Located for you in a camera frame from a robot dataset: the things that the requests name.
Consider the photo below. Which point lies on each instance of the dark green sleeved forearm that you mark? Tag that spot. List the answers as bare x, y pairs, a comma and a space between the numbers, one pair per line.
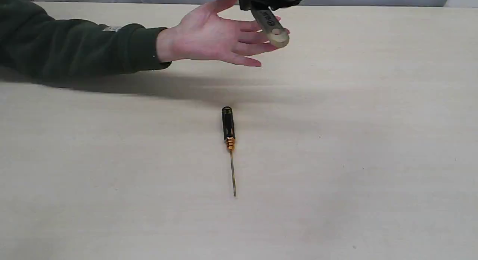
35, 44

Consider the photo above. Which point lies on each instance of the wide wooden paint brush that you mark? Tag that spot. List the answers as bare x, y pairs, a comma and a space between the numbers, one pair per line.
271, 27

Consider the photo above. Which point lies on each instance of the black gold precision screwdriver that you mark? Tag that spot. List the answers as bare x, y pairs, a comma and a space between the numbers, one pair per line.
229, 138

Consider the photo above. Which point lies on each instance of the open bare human hand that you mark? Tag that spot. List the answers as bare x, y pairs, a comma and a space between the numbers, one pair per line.
205, 36

